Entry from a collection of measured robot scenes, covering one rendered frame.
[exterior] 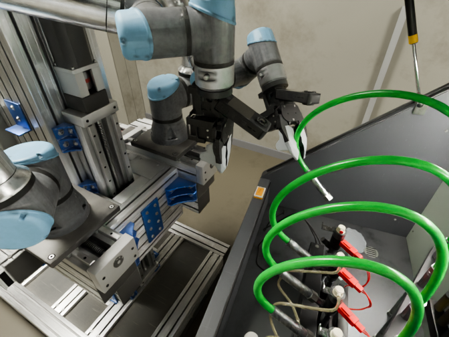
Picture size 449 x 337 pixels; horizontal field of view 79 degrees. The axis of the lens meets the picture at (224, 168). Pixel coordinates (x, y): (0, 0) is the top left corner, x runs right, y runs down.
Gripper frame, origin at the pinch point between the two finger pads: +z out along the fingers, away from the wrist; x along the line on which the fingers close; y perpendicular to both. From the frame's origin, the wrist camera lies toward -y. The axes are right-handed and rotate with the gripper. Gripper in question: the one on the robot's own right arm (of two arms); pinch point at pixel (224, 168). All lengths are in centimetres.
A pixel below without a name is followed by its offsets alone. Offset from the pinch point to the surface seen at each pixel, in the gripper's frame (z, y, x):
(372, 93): -19.0, -26.9, -8.9
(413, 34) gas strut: -26, -35, -32
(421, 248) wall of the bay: 31, -57, -21
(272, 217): 3.4, -13.8, 8.1
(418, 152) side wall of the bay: 4, -47, -32
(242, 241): 26.8, -5.3, -1.0
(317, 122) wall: 74, -21, -177
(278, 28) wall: 5, 24, -183
